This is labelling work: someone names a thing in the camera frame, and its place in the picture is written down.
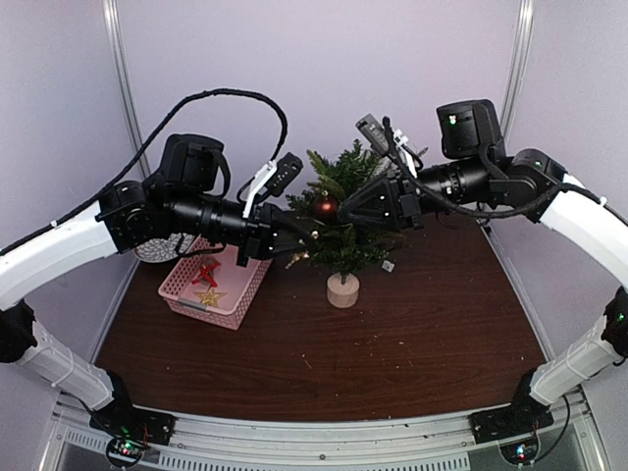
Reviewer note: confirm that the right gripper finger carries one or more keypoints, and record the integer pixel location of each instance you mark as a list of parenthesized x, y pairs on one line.
[(372, 219), (373, 198)]

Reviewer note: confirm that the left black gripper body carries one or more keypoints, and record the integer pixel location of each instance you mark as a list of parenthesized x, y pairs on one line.
[(256, 230)]

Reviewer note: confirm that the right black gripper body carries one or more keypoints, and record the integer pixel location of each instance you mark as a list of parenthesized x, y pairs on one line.
[(410, 210)]

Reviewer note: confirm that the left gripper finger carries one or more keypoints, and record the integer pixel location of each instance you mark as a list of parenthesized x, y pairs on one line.
[(286, 245), (295, 226)]

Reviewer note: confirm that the gold glitter berry sprig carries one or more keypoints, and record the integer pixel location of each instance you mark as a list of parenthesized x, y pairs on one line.
[(299, 255)]

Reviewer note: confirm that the red ball ornament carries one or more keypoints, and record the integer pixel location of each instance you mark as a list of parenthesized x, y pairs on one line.
[(325, 208)]

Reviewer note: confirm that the small green christmas tree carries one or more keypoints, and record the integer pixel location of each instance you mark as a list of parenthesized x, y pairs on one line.
[(345, 249)]

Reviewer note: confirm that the pink plastic basket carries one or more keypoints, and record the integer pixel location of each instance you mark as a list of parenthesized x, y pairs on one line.
[(240, 283)]

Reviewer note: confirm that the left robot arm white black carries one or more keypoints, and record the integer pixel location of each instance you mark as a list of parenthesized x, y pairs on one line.
[(175, 199)]

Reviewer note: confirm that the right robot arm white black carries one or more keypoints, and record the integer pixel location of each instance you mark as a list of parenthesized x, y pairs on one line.
[(481, 181)]

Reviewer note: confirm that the red ribbon bow ornament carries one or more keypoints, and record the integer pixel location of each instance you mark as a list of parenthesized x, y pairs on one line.
[(206, 274)]

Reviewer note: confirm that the gold star ornament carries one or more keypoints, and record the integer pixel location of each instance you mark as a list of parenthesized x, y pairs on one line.
[(210, 297)]

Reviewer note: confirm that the blue white patterned plate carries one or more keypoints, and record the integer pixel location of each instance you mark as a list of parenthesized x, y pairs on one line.
[(158, 250)]

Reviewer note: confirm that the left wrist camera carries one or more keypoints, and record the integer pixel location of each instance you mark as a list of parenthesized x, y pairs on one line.
[(271, 181)]

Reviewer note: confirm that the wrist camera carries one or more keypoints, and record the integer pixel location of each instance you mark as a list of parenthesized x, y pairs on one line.
[(396, 147), (271, 181)]

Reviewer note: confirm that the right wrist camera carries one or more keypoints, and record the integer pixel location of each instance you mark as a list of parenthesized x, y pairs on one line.
[(396, 147)]

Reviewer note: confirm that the left aluminium corner post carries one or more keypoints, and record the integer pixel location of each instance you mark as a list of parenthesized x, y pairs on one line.
[(116, 41)]

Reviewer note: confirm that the aluminium corner post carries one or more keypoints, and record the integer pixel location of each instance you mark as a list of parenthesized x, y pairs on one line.
[(116, 41), (519, 58)]

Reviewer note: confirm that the aluminium front rail frame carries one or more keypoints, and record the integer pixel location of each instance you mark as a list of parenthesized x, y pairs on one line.
[(437, 442)]

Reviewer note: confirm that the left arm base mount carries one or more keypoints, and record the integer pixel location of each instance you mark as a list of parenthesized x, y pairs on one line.
[(133, 432)]

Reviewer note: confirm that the right aluminium corner post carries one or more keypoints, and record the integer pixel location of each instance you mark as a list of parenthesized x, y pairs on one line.
[(519, 58)]

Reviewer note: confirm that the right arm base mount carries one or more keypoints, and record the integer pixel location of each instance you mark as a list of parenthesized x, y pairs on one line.
[(515, 432)]

